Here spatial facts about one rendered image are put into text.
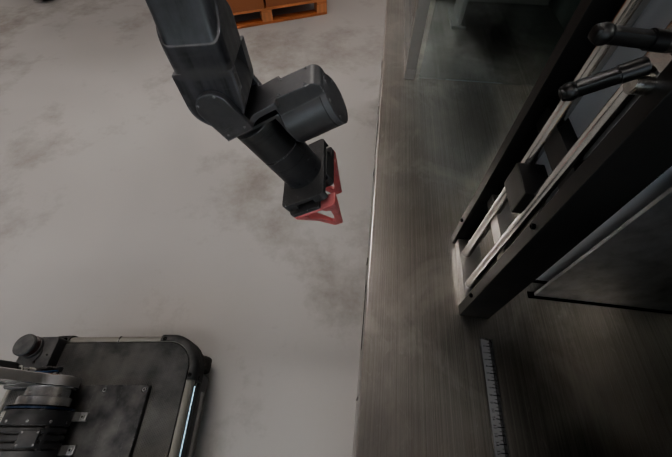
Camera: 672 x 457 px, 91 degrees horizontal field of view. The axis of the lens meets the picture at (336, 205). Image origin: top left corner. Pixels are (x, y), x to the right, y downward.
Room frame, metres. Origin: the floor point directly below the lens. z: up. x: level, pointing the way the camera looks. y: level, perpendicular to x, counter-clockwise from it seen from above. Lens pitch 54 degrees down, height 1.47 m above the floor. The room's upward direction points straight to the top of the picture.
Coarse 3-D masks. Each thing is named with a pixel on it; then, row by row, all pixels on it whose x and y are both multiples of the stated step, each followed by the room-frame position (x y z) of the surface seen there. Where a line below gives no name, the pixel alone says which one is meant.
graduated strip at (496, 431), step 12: (480, 348) 0.13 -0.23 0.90; (492, 348) 0.13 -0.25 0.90; (492, 360) 0.11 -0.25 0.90; (492, 372) 0.09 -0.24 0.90; (492, 384) 0.08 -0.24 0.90; (492, 396) 0.06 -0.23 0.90; (492, 408) 0.04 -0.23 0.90; (492, 420) 0.03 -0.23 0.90; (504, 420) 0.03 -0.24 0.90; (492, 432) 0.02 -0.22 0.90; (504, 432) 0.02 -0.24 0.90; (504, 444) 0.00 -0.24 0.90; (504, 456) -0.01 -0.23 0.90
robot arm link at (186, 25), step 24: (168, 0) 0.28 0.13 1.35; (192, 0) 0.28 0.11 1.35; (216, 0) 0.30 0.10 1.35; (168, 24) 0.28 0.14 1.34; (192, 24) 0.28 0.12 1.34; (216, 24) 0.29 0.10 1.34; (168, 48) 0.28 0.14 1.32; (192, 48) 0.27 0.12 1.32; (216, 48) 0.28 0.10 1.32; (240, 48) 0.33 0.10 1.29; (192, 72) 0.27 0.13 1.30; (216, 72) 0.28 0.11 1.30; (240, 72) 0.31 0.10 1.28; (192, 96) 0.28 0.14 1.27; (240, 96) 0.28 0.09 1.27
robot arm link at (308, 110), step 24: (312, 72) 0.31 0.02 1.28; (216, 96) 0.27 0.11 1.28; (264, 96) 0.31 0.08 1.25; (288, 96) 0.29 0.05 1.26; (312, 96) 0.29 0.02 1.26; (336, 96) 0.32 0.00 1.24; (216, 120) 0.27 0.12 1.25; (240, 120) 0.27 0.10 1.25; (288, 120) 0.29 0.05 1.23; (312, 120) 0.28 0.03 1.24; (336, 120) 0.28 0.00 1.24
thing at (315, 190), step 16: (304, 144) 0.31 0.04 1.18; (320, 144) 0.35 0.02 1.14; (288, 160) 0.28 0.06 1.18; (304, 160) 0.29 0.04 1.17; (320, 160) 0.32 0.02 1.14; (288, 176) 0.28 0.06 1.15; (304, 176) 0.28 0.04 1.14; (320, 176) 0.29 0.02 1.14; (288, 192) 0.28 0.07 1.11; (304, 192) 0.27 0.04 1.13; (320, 192) 0.26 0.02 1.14; (288, 208) 0.26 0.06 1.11
